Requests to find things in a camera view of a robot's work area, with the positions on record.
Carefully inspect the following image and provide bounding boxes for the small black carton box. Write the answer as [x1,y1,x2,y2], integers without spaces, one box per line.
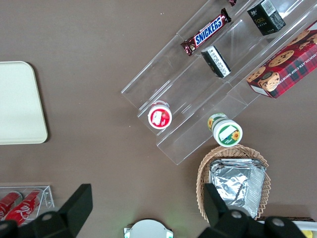
[201,45,232,79]
[247,0,287,36]

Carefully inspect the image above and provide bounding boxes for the red lid yogurt cup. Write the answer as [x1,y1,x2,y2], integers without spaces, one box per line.
[148,100,173,130]

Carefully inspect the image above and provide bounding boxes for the light wicker basket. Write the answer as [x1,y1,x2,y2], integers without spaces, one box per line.
[196,145,272,222]

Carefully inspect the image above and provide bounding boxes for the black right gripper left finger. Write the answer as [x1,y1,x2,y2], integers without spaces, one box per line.
[0,183,94,238]

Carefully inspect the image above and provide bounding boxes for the green lid sunflower cup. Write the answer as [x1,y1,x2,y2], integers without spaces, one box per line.
[207,113,243,147]

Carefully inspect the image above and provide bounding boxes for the white snack tray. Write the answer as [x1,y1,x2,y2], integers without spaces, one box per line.
[292,220,317,238]

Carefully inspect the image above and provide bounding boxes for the red tartan cookie box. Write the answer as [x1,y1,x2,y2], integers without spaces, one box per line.
[246,21,317,99]

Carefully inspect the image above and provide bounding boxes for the clear acrylic stepped shelf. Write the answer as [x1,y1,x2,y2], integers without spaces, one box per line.
[120,0,317,166]

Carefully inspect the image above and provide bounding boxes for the stacked aluminium foil containers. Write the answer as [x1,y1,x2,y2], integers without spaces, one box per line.
[210,158,267,220]

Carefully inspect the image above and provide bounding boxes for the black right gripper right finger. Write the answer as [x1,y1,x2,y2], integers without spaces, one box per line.
[200,182,306,238]

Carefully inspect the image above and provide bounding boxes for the beige rectangular tray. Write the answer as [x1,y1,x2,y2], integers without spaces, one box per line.
[0,61,49,145]

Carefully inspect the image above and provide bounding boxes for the red cola bottle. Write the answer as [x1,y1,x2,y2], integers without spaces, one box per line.
[0,191,24,220]
[4,188,44,225]

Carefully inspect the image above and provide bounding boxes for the clear acrylic bottle rack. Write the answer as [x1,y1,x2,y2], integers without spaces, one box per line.
[0,184,55,224]

